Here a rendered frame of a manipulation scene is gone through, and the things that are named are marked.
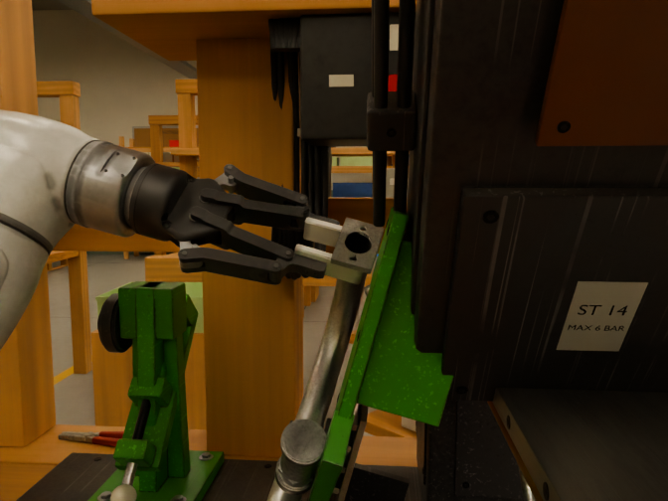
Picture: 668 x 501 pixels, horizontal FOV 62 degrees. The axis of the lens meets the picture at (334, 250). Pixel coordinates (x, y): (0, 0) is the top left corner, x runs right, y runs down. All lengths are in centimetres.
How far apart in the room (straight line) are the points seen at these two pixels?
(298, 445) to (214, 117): 52
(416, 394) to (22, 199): 40
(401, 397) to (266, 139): 47
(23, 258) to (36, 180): 7
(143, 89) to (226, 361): 1072
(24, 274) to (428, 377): 38
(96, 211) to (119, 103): 1107
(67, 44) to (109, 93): 121
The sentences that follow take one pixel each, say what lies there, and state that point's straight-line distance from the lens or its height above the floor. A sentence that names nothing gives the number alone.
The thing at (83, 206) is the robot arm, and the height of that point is 127.
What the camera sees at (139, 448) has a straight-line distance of 72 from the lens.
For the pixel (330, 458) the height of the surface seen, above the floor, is 109.
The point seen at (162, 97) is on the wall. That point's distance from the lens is 1134.
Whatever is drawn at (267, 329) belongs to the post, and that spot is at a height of 108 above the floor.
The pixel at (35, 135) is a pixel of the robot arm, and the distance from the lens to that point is 62.
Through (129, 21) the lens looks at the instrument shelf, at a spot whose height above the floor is 150.
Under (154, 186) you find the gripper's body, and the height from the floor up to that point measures 129.
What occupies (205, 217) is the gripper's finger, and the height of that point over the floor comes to 126.
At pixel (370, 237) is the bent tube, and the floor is 124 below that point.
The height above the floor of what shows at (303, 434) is 109.
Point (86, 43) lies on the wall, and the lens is 1210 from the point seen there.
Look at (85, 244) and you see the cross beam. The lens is 102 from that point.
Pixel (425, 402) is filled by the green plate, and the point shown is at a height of 112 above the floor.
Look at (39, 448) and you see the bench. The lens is 105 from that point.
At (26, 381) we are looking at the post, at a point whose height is 98.
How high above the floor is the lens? 129
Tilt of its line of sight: 6 degrees down
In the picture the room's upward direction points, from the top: straight up
